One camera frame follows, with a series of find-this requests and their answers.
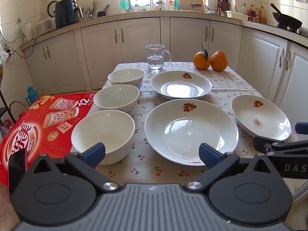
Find white electric kettle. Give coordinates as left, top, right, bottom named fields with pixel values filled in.
left=23, top=22, right=34, bottom=42

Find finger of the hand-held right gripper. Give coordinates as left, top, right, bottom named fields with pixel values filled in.
left=253, top=136, right=308, bottom=154
left=295, top=122, right=308, bottom=135

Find glass mug with water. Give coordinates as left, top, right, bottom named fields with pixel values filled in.
left=145, top=44, right=172, bottom=71

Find white plate with brown stain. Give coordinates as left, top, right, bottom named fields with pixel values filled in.
left=231, top=95, right=292, bottom=141

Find metal kitchen faucet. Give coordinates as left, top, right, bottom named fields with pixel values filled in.
left=112, top=0, right=132, bottom=12

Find red printed carton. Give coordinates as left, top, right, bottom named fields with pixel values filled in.
left=0, top=93, right=101, bottom=188

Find white bowl pink flowers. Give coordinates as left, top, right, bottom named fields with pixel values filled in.
left=107, top=69, right=145, bottom=90
left=93, top=84, right=140, bottom=116
left=71, top=110, right=135, bottom=165

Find knobbly orange without leaf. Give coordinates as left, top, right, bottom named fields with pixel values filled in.
left=210, top=50, right=228, bottom=72

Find cherry print tablecloth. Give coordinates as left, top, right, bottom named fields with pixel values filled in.
left=95, top=62, right=301, bottom=186

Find white plastic tray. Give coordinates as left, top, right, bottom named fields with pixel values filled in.
left=226, top=10, right=249, bottom=22

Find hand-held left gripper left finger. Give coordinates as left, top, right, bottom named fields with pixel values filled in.
left=26, top=142, right=121, bottom=193

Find white rice cooker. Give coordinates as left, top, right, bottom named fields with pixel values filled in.
left=36, top=17, right=57, bottom=33

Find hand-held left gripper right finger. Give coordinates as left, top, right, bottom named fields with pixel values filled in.
left=185, top=142, right=280, bottom=193

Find wicker basket handle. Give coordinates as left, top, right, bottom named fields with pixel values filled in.
left=8, top=101, right=30, bottom=126

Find small black pan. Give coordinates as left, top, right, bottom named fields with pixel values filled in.
left=97, top=4, right=110, bottom=17

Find person's left forearm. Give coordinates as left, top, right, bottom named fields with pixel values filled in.
left=0, top=185, right=21, bottom=225

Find white plate fruit decal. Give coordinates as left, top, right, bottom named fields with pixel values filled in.
left=150, top=70, right=213, bottom=100
left=144, top=99, right=239, bottom=166

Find dark air fryer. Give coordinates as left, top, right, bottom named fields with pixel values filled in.
left=55, top=0, right=84, bottom=29

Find white kitchen cabinets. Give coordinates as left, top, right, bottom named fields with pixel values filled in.
left=23, top=17, right=308, bottom=126

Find kitchen countertop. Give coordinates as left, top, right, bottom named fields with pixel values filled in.
left=23, top=9, right=308, bottom=51

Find clear plastic bag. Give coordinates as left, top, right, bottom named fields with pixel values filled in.
left=0, top=43, right=9, bottom=66

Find gas stove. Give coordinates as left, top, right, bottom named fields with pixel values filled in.
left=277, top=24, right=308, bottom=36

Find black power cable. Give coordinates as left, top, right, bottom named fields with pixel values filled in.
left=7, top=28, right=57, bottom=59

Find orange with green leaf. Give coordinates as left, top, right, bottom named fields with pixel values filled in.
left=193, top=44, right=212, bottom=70

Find blue thermos flask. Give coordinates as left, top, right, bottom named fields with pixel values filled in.
left=26, top=86, right=39, bottom=105

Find black wok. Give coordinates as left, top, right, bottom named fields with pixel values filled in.
left=270, top=3, right=303, bottom=29

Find red knife block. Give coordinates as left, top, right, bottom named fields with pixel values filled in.
left=218, top=0, right=230, bottom=12

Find cooking oil bottle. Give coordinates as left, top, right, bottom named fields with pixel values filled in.
left=256, top=6, right=266, bottom=24

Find red label bottle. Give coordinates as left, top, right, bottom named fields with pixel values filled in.
left=248, top=4, right=257, bottom=22

